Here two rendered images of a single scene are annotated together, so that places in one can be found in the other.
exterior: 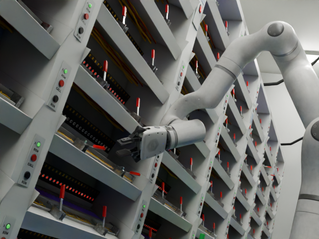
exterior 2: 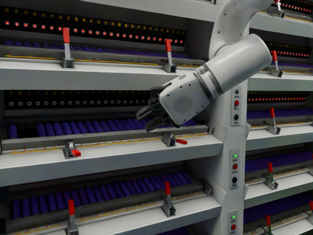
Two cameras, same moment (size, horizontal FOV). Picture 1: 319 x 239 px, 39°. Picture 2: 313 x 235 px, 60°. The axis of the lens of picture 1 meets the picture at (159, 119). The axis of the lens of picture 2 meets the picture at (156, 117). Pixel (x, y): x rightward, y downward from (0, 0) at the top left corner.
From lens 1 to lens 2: 101 cm
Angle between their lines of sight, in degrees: 42
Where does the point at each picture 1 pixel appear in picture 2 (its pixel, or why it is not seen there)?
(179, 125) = (217, 60)
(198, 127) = (251, 49)
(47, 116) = not seen: outside the picture
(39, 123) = not seen: outside the picture
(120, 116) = (130, 83)
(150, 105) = (210, 31)
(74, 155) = (55, 169)
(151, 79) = (175, 6)
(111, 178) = (152, 157)
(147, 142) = (172, 104)
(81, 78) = (6, 79)
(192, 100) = (231, 9)
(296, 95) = not seen: outside the picture
